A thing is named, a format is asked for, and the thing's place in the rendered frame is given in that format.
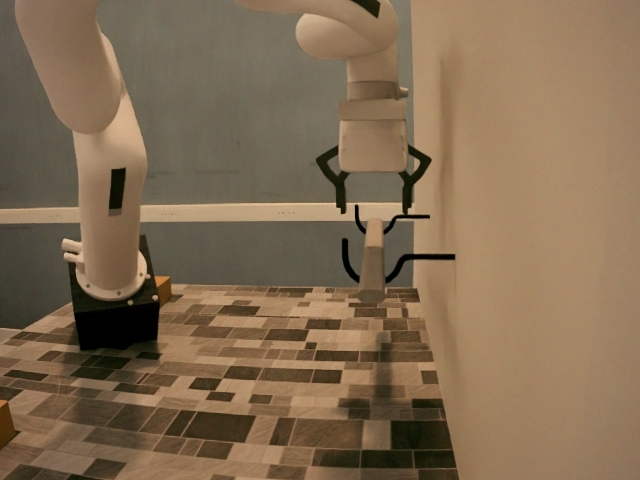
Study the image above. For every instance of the beige wall panel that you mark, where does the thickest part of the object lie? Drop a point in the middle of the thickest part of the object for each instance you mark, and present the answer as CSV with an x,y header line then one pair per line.
x,y
532,118

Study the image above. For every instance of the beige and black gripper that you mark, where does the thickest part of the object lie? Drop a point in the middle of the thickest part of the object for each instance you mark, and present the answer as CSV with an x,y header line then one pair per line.
x,y
379,146

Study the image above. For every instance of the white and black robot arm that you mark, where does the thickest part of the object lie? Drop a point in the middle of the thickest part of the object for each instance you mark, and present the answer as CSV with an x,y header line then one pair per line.
x,y
63,39

